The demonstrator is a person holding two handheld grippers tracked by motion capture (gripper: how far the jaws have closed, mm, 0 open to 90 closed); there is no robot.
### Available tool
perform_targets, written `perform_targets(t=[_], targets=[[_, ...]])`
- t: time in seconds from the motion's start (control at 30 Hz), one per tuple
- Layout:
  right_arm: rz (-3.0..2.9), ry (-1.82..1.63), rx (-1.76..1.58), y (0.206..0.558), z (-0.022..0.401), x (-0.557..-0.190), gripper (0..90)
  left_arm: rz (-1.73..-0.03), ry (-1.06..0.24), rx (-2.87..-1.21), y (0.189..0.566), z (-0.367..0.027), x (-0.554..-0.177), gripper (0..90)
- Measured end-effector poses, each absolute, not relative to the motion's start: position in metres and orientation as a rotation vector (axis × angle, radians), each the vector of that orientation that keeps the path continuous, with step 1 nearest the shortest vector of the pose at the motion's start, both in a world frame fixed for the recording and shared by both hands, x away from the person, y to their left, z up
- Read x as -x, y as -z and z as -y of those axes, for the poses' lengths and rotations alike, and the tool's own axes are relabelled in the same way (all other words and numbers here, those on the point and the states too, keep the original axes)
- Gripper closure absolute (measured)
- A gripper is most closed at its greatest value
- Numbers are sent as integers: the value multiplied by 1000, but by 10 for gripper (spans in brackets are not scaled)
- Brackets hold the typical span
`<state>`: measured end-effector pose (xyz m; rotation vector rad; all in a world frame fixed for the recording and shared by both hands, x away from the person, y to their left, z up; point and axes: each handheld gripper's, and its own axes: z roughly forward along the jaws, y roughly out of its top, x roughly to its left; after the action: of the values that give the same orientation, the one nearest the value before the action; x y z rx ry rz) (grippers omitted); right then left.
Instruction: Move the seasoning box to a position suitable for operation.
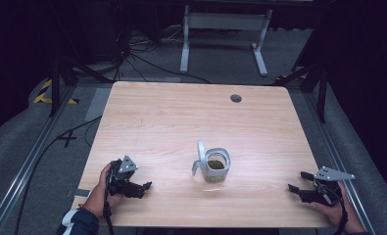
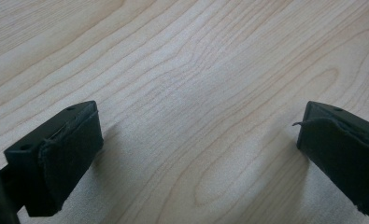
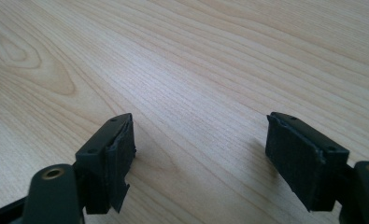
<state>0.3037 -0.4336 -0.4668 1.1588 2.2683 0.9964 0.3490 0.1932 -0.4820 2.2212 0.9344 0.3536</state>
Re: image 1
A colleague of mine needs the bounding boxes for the orange bracelet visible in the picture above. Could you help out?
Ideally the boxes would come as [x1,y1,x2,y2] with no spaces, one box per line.
[77,204,99,217]

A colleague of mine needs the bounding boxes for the person's left hand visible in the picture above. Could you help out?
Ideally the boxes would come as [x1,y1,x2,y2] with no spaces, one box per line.
[87,162,124,217]

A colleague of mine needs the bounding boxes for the white metal desk frame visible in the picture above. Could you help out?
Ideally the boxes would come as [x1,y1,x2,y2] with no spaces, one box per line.
[179,4,273,77]

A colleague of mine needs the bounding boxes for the yellow black hazard tape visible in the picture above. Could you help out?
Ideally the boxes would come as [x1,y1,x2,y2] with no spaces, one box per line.
[33,78,80,106]

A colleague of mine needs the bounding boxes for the black metal stand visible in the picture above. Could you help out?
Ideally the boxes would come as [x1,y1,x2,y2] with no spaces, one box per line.
[272,63,330,124]
[48,53,115,118]

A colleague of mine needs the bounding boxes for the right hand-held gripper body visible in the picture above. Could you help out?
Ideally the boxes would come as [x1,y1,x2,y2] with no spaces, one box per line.
[307,165,357,208]

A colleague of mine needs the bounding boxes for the green-brown dried leaves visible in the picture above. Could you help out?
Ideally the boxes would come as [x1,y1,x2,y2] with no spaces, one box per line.
[207,160,226,170]

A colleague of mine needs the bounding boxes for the long black floor cable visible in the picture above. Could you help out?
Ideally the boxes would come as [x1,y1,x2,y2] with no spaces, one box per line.
[14,116,103,235]

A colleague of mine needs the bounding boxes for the small grey tape piece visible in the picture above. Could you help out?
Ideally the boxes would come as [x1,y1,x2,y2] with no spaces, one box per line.
[66,188,92,199]

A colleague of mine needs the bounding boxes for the person's right hand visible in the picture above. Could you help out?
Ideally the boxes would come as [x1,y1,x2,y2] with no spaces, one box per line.
[309,181,360,230]

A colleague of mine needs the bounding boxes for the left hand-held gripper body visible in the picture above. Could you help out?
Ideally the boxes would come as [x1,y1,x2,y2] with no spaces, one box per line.
[107,155,140,199]

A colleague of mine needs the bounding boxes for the thin black floor cable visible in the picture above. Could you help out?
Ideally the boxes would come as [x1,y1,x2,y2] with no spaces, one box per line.
[123,52,214,85]

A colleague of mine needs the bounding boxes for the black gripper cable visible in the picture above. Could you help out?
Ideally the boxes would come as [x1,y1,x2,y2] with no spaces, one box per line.
[102,165,116,235]

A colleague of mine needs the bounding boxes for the aluminium floor rail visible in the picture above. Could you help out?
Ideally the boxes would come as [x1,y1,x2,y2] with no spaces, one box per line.
[302,92,376,235]
[0,85,77,235]

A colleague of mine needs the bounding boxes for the bundle of floor cables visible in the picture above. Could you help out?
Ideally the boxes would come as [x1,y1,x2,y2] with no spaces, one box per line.
[114,23,184,67]

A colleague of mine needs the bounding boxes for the black wrist strap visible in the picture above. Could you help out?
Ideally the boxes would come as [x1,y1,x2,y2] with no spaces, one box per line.
[331,192,350,235]

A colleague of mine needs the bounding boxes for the clear jar with hinged lid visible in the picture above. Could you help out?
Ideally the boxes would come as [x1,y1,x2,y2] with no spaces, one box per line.
[191,139,232,184]

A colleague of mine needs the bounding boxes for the grey tape strip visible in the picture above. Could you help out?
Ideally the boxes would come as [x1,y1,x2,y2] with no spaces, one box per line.
[84,87,113,122]

